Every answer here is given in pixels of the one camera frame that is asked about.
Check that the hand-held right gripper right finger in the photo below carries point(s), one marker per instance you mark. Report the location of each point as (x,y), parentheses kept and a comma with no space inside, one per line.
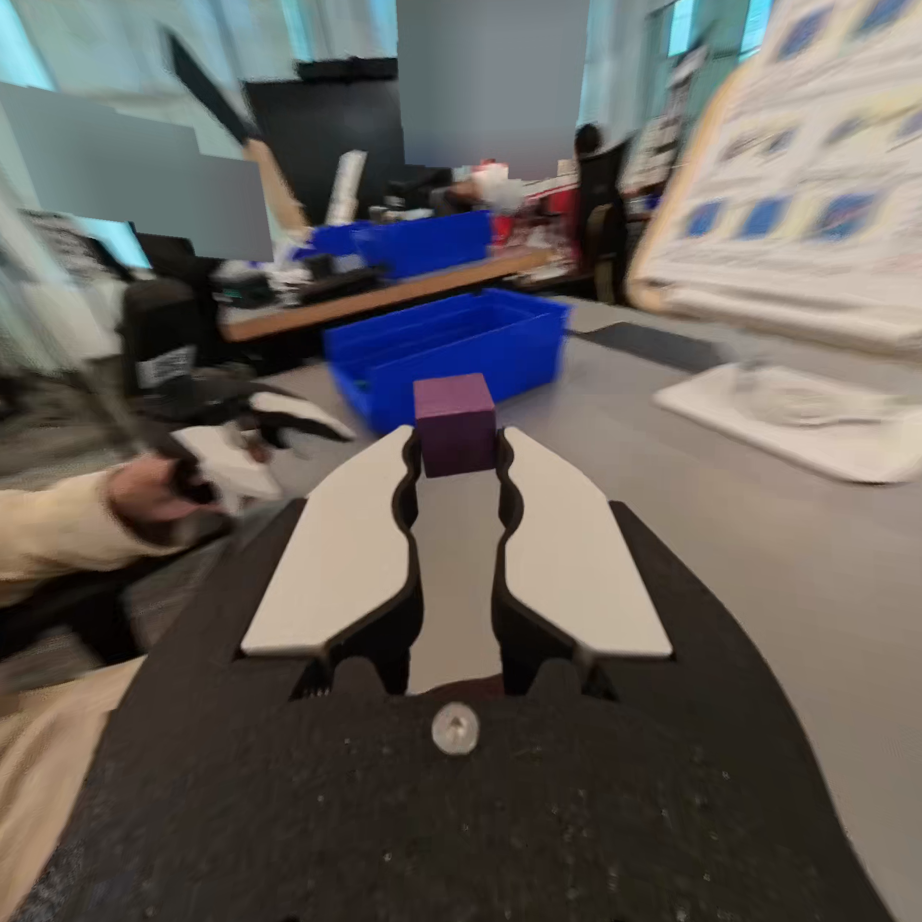
(580,562)

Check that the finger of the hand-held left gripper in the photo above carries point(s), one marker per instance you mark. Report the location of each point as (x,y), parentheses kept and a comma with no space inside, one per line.
(302,416)
(230,468)

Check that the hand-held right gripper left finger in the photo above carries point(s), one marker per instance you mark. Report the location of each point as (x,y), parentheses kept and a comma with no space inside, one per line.
(338,562)

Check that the purple wooden cube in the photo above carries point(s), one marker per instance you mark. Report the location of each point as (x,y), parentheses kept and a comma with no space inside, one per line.
(455,425)

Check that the blue plastic bin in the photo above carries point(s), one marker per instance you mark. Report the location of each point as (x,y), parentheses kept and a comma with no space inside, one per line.
(335,239)
(461,346)
(425,245)

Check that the person's left hand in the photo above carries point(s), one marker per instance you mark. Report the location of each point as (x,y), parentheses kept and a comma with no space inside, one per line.
(144,497)

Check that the long wooden table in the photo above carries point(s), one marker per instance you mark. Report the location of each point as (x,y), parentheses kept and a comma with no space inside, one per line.
(403,292)

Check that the tan angled board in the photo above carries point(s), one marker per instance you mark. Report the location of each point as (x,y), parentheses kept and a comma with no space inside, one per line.
(277,187)

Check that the white printed card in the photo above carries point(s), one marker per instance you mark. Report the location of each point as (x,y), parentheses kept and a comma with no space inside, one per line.
(347,187)

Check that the wooden display board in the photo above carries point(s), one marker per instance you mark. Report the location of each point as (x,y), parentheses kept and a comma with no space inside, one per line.
(643,287)

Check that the printed instruction sheet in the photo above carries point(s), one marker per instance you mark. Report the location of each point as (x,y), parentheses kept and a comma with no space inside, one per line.
(807,144)

